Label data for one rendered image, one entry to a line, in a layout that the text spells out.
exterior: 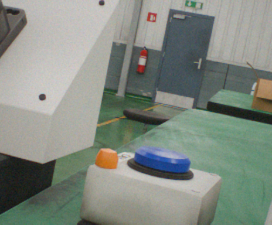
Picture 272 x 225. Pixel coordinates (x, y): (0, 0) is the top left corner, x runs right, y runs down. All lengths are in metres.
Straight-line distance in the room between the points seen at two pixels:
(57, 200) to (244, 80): 10.97
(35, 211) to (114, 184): 0.11
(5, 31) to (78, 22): 0.10
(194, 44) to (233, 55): 0.86
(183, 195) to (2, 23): 0.39
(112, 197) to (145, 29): 11.35
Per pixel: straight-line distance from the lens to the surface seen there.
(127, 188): 0.34
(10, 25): 0.68
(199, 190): 0.34
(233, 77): 11.39
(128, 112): 3.52
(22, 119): 0.59
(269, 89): 2.57
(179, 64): 11.45
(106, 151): 0.34
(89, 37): 0.67
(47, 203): 0.45
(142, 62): 11.43
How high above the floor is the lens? 0.91
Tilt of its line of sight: 6 degrees down
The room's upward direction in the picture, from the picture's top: 11 degrees clockwise
